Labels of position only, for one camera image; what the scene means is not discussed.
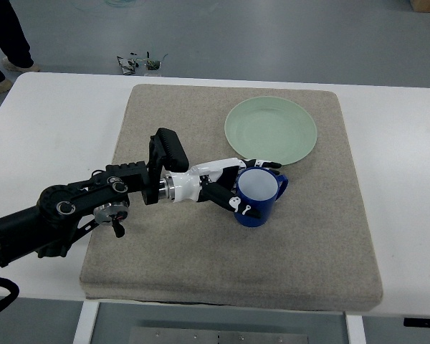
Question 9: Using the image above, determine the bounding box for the white table frame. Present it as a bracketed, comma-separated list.
[73, 301, 367, 343]

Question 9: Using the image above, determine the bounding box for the cardboard box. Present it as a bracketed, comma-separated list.
[410, 0, 430, 13]

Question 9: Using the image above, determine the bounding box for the metal base plate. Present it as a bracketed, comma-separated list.
[128, 327, 309, 344]

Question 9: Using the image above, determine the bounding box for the blue mug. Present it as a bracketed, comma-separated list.
[234, 167, 289, 228]

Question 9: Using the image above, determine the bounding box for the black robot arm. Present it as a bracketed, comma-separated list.
[0, 128, 189, 268]

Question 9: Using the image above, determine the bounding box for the grey fabric mat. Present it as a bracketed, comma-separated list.
[80, 85, 383, 311]

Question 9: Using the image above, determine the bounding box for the green plate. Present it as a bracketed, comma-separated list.
[224, 96, 317, 165]

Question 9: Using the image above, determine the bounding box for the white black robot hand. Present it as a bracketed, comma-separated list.
[158, 158, 282, 219]

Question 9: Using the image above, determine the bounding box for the black braided cable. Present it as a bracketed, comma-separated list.
[0, 272, 21, 323]

